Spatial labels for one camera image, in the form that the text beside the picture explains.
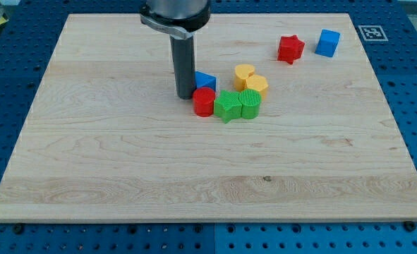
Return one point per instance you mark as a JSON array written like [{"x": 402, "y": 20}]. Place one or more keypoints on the green cylinder block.
[{"x": 251, "y": 101}]

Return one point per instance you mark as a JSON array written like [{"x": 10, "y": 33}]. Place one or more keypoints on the wooden board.
[{"x": 108, "y": 141}]

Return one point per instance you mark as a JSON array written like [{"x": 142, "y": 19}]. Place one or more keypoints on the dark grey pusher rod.
[{"x": 184, "y": 66}]

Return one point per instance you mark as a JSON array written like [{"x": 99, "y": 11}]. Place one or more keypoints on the yellow heart block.
[{"x": 241, "y": 73}]

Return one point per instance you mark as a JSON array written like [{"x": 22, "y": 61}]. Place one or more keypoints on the red star block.
[{"x": 290, "y": 49}]

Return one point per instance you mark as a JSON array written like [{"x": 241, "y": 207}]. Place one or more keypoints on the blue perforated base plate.
[{"x": 26, "y": 45}]

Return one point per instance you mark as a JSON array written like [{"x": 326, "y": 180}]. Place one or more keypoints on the white fiducial marker tag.
[{"x": 372, "y": 33}]

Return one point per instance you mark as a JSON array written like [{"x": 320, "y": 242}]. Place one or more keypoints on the yellow hexagon block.
[{"x": 258, "y": 83}]

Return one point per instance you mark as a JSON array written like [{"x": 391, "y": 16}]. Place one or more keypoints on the red cylinder block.
[{"x": 203, "y": 101}]

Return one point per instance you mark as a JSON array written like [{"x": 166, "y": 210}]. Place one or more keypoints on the green star block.
[{"x": 228, "y": 106}]

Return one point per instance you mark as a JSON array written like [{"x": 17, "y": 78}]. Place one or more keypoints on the blue cube block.
[{"x": 327, "y": 43}]

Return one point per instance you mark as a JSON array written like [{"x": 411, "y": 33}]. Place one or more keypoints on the blue triangle block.
[{"x": 205, "y": 80}]

